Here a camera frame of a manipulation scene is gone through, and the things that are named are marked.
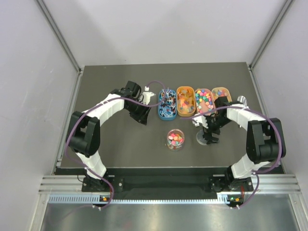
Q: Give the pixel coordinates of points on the pink tray of star candies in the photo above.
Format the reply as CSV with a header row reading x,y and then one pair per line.
x,y
204,101

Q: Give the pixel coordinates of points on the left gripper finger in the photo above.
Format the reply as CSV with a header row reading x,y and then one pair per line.
x,y
144,116
136,116

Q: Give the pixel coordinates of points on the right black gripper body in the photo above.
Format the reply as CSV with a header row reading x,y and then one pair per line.
x,y
214,123

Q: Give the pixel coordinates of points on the orange tray of candies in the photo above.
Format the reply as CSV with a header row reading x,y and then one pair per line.
x,y
185,101

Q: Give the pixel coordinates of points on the clear plastic jar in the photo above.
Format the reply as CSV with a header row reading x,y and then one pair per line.
x,y
175,140

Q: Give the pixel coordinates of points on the clear jar lid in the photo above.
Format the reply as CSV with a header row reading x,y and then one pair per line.
x,y
200,137

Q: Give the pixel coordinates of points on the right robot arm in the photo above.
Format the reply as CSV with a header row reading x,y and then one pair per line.
x,y
264,138

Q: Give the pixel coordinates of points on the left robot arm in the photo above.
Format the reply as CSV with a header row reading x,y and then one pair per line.
x,y
84,133

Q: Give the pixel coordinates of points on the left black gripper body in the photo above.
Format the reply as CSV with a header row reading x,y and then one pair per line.
x,y
140,113

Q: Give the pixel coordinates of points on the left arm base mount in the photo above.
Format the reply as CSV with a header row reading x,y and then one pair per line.
x,y
93,185

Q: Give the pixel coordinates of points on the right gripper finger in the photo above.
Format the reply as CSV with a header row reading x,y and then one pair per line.
x,y
207,137
213,139

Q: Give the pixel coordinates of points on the slotted cable duct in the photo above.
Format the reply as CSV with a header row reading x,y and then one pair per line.
x,y
101,200

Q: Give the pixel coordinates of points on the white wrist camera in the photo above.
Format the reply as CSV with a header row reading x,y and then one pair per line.
x,y
146,96
200,120

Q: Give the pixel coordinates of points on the blue tray of lollipops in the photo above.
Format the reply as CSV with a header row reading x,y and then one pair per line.
x,y
167,110

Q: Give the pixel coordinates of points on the beige tray of gummies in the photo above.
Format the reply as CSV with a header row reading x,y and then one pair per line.
x,y
221,92

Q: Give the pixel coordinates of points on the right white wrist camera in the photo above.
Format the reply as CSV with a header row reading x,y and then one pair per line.
x,y
200,120

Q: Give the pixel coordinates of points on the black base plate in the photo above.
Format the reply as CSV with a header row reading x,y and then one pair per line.
x,y
161,187

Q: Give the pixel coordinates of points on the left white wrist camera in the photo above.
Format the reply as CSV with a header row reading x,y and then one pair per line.
x,y
146,96

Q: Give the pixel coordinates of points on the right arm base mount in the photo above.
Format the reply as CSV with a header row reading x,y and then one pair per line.
x,y
228,183

